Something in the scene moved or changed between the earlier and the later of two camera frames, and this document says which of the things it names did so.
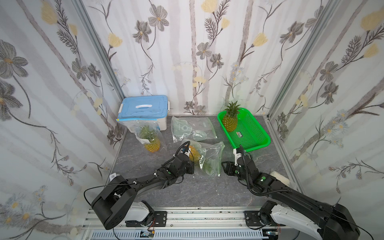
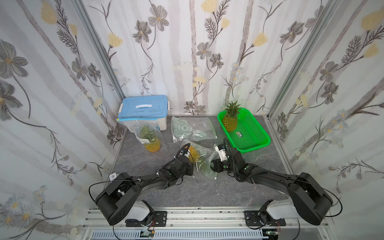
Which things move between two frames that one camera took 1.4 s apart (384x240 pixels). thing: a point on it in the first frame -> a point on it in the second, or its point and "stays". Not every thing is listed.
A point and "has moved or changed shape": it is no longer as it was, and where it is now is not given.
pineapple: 146,132 stays
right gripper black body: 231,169 -> 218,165
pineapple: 230,120 stays
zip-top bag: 206,157 has moved or changed shape
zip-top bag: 198,129 stays
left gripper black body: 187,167 stays
